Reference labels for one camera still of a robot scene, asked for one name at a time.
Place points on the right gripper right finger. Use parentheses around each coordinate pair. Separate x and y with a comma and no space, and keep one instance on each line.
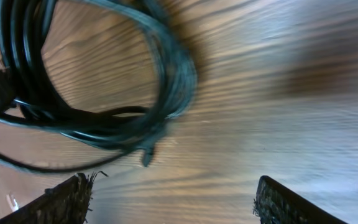
(276,204)

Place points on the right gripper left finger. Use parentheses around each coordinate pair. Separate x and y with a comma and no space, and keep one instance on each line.
(67,203)

